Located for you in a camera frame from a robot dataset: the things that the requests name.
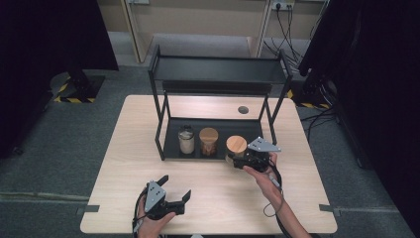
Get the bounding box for white wall socket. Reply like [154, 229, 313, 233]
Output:
[270, 1, 295, 11]

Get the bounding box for person's left hand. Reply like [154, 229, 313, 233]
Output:
[137, 197, 176, 238]

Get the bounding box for hand-held gripper cable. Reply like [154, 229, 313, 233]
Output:
[131, 187, 148, 237]
[262, 163, 293, 238]

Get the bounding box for left hand-held gripper cable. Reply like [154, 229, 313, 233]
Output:
[131, 187, 148, 237]

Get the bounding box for beige post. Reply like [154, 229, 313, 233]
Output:
[119, 0, 147, 63]

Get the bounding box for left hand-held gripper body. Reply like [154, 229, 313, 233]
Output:
[144, 180, 186, 221]

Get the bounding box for black curtain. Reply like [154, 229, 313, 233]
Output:
[298, 0, 420, 237]
[0, 0, 119, 159]

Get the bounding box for white metal post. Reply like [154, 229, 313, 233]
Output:
[257, 0, 275, 58]

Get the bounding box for black wall cable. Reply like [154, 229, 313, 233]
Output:
[286, 4, 302, 65]
[275, 5, 300, 63]

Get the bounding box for wooden lid jar brown contents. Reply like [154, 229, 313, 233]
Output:
[198, 127, 220, 157]

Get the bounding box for grey floor tape strip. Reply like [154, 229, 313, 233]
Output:
[318, 203, 342, 218]
[76, 204, 101, 216]

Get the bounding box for black metal shelf rack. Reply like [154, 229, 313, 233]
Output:
[147, 44, 294, 162]

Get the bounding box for wooden lid jar pale contents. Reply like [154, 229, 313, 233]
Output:
[225, 135, 249, 165]

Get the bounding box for person's right hand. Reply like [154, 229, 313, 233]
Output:
[242, 152, 285, 203]

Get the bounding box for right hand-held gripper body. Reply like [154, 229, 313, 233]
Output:
[243, 136, 282, 174]

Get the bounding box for right hand-held gripper cable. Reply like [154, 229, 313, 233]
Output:
[262, 163, 293, 238]

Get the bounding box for striped edge stand base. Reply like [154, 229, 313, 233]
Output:
[49, 71, 107, 104]
[286, 73, 333, 110]

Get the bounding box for metal lid glass jar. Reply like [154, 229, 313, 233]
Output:
[177, 124, 196, 156]

